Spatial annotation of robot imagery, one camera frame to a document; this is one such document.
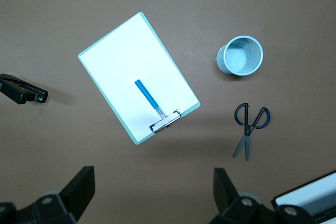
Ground black stapler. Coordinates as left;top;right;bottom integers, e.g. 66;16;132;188
0;73;49;105

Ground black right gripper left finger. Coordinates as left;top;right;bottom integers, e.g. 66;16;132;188
0;165;96;224

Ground black blue-handled scissors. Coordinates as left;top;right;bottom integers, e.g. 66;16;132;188
232;102;271;162

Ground light blue mesh pen cup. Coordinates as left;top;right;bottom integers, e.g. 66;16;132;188
214;35;264;77

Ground green clipboard with white paper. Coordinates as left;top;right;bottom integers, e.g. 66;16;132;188
78;11;202;145

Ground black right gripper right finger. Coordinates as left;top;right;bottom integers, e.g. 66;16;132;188
209;167;318;224

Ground blue marker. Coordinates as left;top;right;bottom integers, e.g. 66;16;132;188
134;79;167;120

